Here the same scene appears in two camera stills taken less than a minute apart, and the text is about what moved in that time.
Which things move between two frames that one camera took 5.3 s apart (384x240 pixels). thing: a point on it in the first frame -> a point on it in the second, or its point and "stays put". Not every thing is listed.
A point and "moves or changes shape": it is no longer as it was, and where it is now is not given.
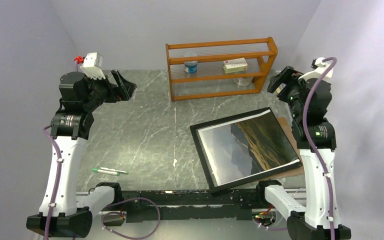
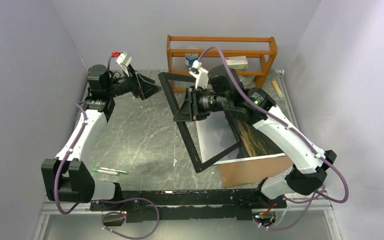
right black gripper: x=288 y=76 -> x=185 y=112
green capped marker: x=113 y=173 stays put
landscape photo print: x=246 y=147 moves or changes shape
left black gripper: x=116 y=93 -> x=141 y=86
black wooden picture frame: x=243 y=148 -> x=207 y=140
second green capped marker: x=121 y=171 stays put
